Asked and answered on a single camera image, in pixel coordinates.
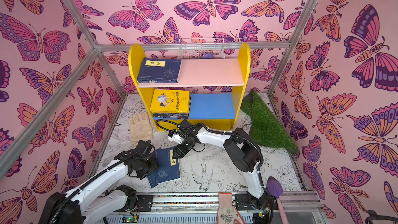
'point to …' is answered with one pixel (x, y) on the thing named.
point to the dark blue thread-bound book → (169, 169)
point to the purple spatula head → (274, 186)
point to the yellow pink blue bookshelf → (216, 86)
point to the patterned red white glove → (226, 212)
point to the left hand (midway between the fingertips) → (158, 167)
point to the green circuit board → (128, 219)
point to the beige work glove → (140, 127)
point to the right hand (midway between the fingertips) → (176, 152)
